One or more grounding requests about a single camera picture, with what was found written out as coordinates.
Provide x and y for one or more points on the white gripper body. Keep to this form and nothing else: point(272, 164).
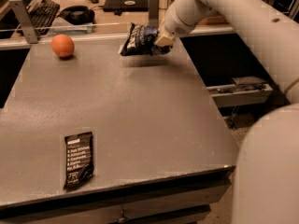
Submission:
point(173, 26)

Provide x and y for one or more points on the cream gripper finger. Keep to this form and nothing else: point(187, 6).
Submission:
point(165, 39)

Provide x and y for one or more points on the blue chip bag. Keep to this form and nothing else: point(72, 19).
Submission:
point(141, 41)

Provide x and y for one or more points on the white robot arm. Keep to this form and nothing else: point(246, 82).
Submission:
point(266, 185)

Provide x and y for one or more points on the cardboard box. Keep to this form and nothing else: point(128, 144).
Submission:
point(213, 20)

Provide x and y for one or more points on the black laptop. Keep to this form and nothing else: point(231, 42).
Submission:
point(126, 5)

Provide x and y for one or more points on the black headphones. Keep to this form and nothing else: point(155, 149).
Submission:
point(77, 15)

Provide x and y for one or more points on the orange fruit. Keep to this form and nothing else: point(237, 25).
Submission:
point(63, 46)

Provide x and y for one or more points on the black keyboard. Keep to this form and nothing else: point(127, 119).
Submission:
point(43, 14)

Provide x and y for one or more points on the black snack bar wrapper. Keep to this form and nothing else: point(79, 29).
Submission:
point(79, 159)

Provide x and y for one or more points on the glass divider panel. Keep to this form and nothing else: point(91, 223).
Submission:
point(83, 31)

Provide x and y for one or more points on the middle metal bracket post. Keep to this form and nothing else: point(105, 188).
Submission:
point(153, 6)

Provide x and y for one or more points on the grey metal shelf rail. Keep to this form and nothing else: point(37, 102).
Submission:
point(242, 91)

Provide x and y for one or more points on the left metal bracket post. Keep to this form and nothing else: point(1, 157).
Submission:
point(23, 20)

